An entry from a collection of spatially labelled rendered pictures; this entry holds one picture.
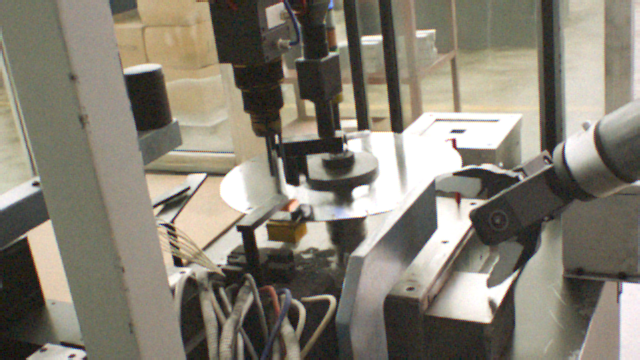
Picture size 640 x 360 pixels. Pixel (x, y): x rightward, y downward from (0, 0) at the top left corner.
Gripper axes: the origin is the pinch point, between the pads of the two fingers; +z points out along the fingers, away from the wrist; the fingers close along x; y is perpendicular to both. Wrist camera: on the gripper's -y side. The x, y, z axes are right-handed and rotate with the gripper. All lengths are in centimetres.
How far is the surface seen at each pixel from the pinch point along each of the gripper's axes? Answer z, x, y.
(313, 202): 8.0, 12.8, -9.5
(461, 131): 17.3, 12.2, 35.8
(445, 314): 1.6, -7.2, -6.4
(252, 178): 19.7, 20.7, -6.7
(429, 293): 3.1, -4.2, -5.3
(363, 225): 13.4, 7.1, 0.8
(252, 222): 4.1, 13.8, -22.1
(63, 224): -31, 15, -58
